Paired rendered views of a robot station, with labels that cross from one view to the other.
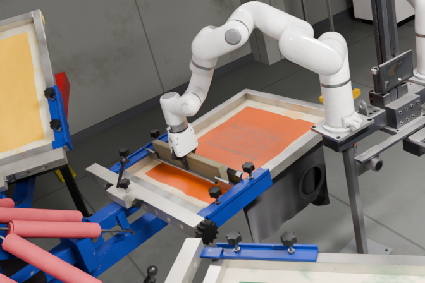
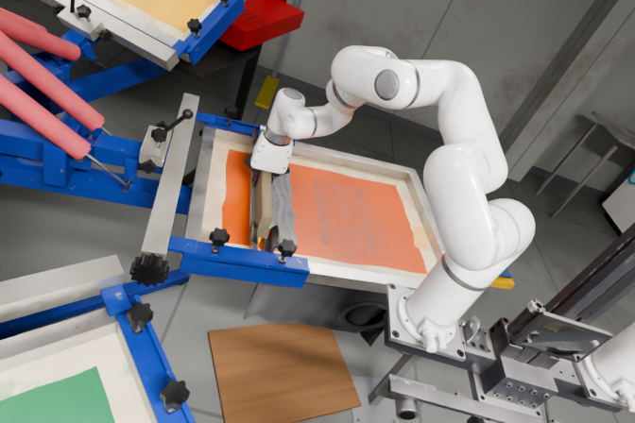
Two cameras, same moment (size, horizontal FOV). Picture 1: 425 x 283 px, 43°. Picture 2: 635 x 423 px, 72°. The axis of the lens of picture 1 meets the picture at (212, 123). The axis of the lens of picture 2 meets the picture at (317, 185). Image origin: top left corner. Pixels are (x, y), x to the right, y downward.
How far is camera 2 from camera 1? 0.92 m
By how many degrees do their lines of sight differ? 15
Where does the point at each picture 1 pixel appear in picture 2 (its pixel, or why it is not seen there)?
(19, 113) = not seen: outside the picture
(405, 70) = (574, 347)
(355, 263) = not seen: outside the picture
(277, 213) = (299, 311)
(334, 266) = not seen: outside the picture
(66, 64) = (342, 24)
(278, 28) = (458, 132)
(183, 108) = (286, 120)
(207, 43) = (353, 64)
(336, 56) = (486, 250)
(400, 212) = not seen: hidden behind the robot
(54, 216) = (62, 97)
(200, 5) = (487, 75)
